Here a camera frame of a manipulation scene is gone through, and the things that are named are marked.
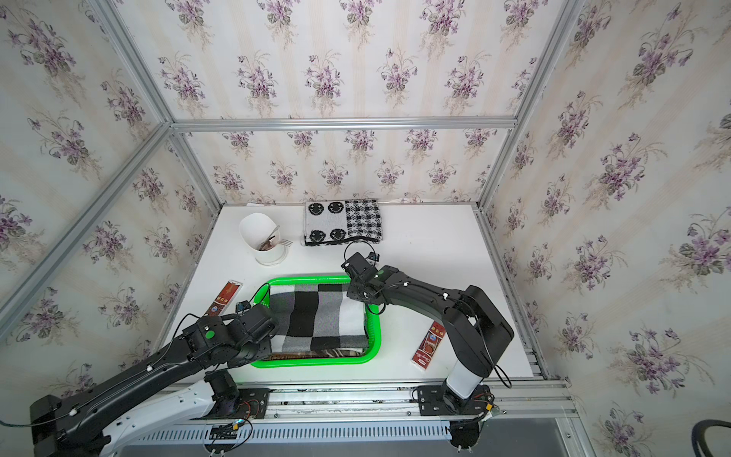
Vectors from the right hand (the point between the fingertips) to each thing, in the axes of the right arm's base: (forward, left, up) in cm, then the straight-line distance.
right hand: (358, 292), depth 88 cm
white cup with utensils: (+22, +36, +2) cm, 42 cm away
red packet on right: (-14, -22, -5) cm, 26 cm away
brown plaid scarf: (-18, +6, 0) cm, 19 cm away
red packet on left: (-2, +43, -4) cm, 44 cm away
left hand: (-20, +22, +2) cm, 29 cm away
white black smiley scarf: (+31, +12, -2) cm, 33 cm away
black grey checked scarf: (-9, +12, +1) cm, 15 cm away
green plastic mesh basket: (-19, -5, +2) cm, 20 cm away
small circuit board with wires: (-36, +33, -7) cm, 49 cm away
